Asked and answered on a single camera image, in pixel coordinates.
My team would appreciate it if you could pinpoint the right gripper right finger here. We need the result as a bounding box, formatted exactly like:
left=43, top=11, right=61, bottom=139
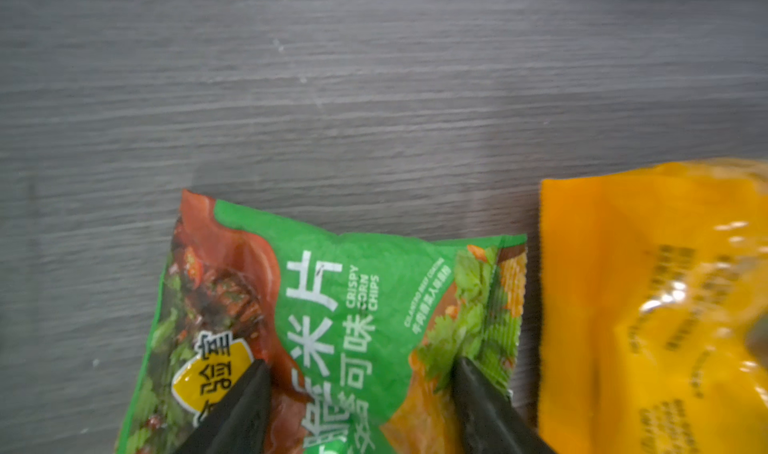
left=451, top=357, right=555, bottom=454

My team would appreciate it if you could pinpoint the yellow snack packet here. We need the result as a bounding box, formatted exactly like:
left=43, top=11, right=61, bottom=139
left=538, top=159, right=767, bottom=453

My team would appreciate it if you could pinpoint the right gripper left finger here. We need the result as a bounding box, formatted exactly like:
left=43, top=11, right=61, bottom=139
left=174, top=360, right=271, bottom=454

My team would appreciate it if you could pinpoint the green corn chips packet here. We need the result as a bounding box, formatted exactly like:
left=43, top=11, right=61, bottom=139
left=115, top=191, right=527, bottom=453

